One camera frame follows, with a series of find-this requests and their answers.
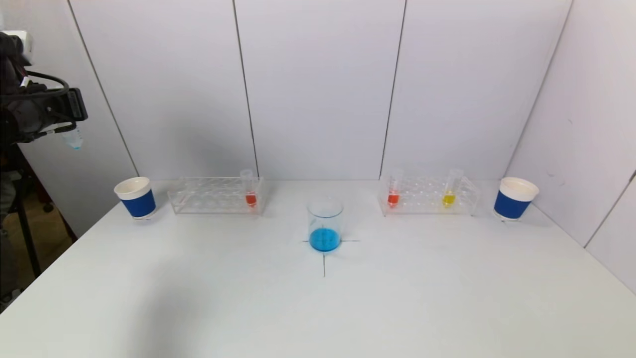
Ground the blue white paper cup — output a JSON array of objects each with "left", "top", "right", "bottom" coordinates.
[
  {"left": 493, "top": 177, "right": 540, "bottom": 221},
  {"left": 113, "top": 177, "right": 158, "bottom": 220}
]

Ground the black metal stand leg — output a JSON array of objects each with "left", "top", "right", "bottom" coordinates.
[{"left": 10, "top": 167, "right": 44, "bottom": 280}]

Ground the clear glass beaker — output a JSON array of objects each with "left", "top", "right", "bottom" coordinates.
[{"left": 307, "top": 195, "right": 345, "bottom": 253}]

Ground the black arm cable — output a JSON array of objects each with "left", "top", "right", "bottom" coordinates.
[{"left": 22, "top": 71, "right": 71, "bottom": 98}]

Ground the test tube with yellow pigment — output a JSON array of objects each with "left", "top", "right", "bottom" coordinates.
[{"left": 441, "top": 169, "right": 464, "bottom": 209}]

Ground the person in grey trousers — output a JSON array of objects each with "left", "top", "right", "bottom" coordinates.
[{"left": 0, "top": 171, "right": 20, "bottom": 299}]

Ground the test tube with blue pigment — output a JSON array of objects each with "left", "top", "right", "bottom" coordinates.
[{"left": 62, "top": 128, "right": 84, "bottom": 151}]

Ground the white black sneaker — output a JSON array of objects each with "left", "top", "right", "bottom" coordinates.
[{"left": 0, "top": 289, "right": 20, "bottom": 313}]

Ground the test tube with red pigment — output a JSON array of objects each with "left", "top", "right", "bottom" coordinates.
[
  {"left": 387, "top": 169, "right": 404, "bottom": 209},
  {"left": 240, "top": 169, "right": 259, "bottom": 209}
]

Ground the clear acrylic test tube rack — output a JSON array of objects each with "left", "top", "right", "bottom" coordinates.
[
  {"left": 166, "top": 177, "right": 265, "bottom": 216},
  {"left": 377, "top": 175, "right": 481, "bottom": 217}
]

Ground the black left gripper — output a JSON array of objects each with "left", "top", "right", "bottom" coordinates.
[{"left": 20, "top": 88, "right": 88, "bottom": 134}]

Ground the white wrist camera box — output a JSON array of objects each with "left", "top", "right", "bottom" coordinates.
[{"left": 2, "top": 30, "right": 33, "bottom": 64}]

